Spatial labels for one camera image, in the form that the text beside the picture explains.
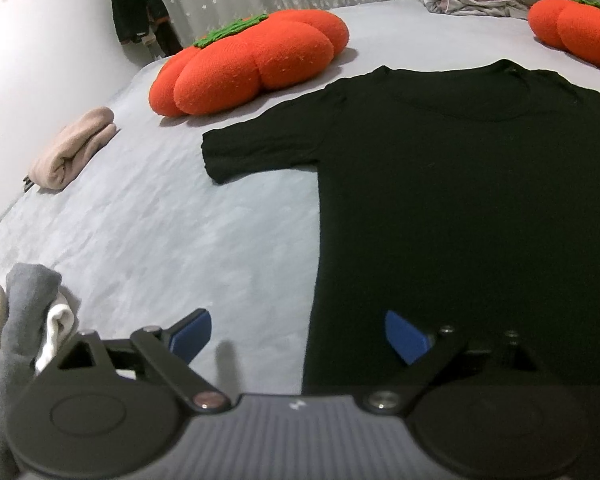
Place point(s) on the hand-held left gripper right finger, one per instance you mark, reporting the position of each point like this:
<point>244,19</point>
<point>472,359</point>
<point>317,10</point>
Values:
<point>405,337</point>

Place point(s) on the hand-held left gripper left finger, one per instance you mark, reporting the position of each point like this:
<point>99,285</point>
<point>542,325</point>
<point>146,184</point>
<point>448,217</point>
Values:
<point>192,332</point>

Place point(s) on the black t-shirt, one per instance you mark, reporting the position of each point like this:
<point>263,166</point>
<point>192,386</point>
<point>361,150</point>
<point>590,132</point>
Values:
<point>455,185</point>

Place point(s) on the white cloth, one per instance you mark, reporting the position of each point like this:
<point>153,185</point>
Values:
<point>60,325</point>

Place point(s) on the grey garment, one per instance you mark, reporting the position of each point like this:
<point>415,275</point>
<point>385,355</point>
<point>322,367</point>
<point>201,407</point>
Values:
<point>20,300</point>

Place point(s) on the pink folded garment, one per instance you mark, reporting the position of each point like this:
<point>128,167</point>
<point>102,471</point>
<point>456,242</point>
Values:
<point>70,150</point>

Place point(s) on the small black object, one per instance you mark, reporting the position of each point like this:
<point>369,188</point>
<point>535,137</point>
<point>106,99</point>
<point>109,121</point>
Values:
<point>29,183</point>

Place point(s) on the large orange pumpkin cushion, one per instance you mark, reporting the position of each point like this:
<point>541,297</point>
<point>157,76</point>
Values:
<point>245,70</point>

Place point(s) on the black hanging garment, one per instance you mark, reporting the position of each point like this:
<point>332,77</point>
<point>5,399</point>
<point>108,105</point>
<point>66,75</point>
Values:
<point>132,0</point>

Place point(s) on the small orange pumpkin cushion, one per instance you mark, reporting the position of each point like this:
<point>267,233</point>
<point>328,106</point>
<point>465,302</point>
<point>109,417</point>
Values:
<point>575,25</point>

